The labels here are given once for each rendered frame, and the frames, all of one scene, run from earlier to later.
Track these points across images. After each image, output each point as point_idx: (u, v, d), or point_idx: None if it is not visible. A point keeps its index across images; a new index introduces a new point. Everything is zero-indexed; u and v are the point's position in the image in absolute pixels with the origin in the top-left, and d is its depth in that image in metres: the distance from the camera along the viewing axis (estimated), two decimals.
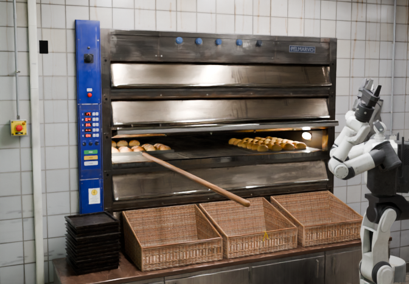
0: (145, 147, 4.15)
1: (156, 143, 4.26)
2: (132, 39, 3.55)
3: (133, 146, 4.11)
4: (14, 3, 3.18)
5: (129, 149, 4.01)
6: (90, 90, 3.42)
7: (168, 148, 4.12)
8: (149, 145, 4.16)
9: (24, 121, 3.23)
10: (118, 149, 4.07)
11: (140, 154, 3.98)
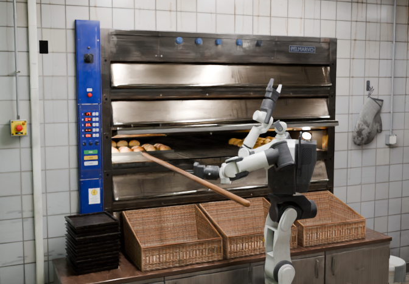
0: (145, 147, 4.15)
1: (156, 143, 4.26)
2: (132, 39, 3.55)
3: (133, 146, 4.11)
4: (14, 3, 3.18)
5: (129, 149, 4.01)
6: (90, 90, 3.42)
7: (168, 148, 4.12)
8: (149, 145, 4.16)
9: (24, 121, 3.23)
10: (118, 149, 4.07)
11: (140, 154, 3.98)
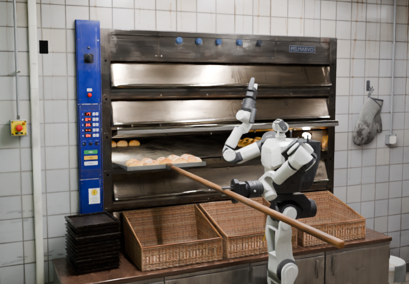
0: (172, 159, 3.53)
1: (184, 154, 3.65)
2: (132, 39, 3.55)
3: (158, 159, 3.49)
4: (14, 3, 3.18)
5: (154, 162, 3.39)
6: (90, 90, 3.42)
7: (199, 160, 3.51)
8: (176, 156, 3.54)
9: (24, 121, 3.23)
10: (141, 162, 3.44)
11: (167, 168, 3.36)
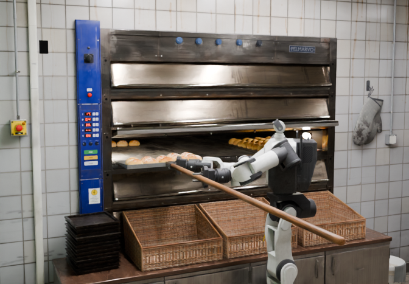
0: (172, 157, 3.53)
1: (184, 152, 3.65)
2: (132, 39, 3.55)
3: (158, 157, 3.49)
4: (14, 3, 3.18)
5: (154, 160, 3.39)
6: (90, 90, 3.42)
7: (199, 158, 3.51)
8: (176, 154, 3.54)
9: (24, 121, 3.23)
10: (141, 160, 3.45)
11: (167, 166, 3.36)
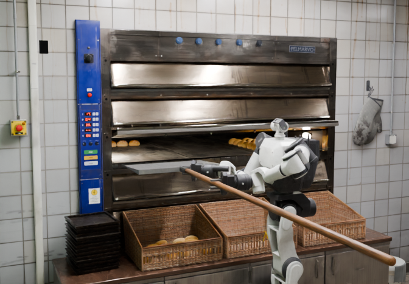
0: None
1: (201, 255, 3.44)
2: (132, 39, 3.55)
3: (172, 252, 3.37)
4: (14, 3, 3.18)
5: None
6: (90, 90, 3.42)
7: None
8: None
9: (24, 121, 3.23)
10: (153, 252, 3.42)
11: (181, 171, 3.13)
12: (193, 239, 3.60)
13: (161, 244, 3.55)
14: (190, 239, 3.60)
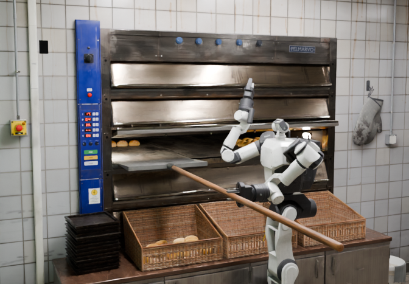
0: None
1: (201, 255, 3.44)
2: (132, 39, 3.55)
3: (172, 252, 3.37)
4: (14, 3, 3.18)
5: None
6: (90, 90, 3.42)
7: None
8: None
9: (24, 121, 3.23)
10: (153, 252, 3.42)
11: (168, 168, 3.36)
12: (193, 239, 3.60)
13: (161, 244, 3.55)
14: (190, 239, 3.60)
